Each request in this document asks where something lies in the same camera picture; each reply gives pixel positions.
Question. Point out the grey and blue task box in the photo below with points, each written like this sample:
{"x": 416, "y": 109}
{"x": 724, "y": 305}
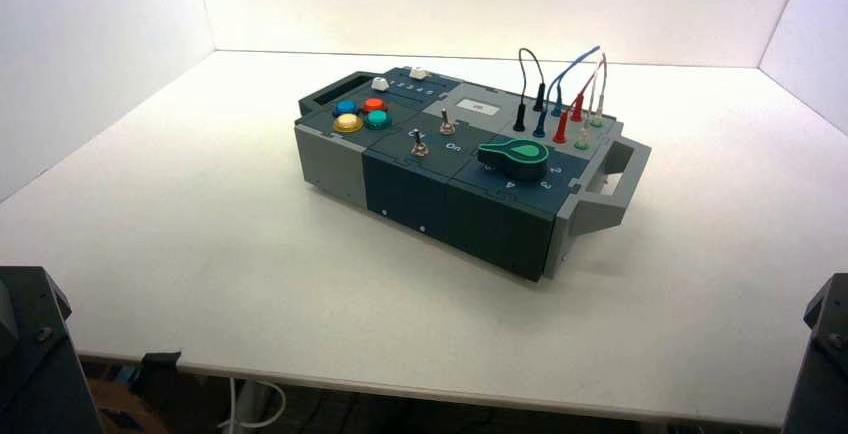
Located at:
{"x": 411, "y": 186}

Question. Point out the teal push button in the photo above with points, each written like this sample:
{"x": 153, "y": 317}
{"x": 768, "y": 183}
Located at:
{"x": 378, "y": 120}

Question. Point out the green rotary knob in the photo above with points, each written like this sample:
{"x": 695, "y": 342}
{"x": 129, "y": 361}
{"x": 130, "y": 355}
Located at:
{"x": 518, "y": 156}

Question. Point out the orange push button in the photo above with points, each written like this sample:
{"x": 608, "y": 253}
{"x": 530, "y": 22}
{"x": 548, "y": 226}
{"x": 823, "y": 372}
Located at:
{"x": 374, "y": 106}

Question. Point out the small display screen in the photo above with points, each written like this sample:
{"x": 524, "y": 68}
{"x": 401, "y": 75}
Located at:
{"x": 478, "y": 107}

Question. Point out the yellow push button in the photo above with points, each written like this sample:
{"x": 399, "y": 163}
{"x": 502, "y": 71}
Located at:
{"x": 348, "y": 123}

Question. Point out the blue push button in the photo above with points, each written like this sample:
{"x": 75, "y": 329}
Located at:
{"x": 345, "y": 108}

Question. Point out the white slider knob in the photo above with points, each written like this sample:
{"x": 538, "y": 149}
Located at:
{"x": 418, "y": 73}
{"x": 379, "y": 84}

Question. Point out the green banana socket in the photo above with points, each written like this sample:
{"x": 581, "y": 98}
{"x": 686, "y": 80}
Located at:
{"x": 582, "y": 141}

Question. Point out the black table clamp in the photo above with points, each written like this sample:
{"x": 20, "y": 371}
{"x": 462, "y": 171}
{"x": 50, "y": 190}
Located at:
{"x": 158, "y": 366}

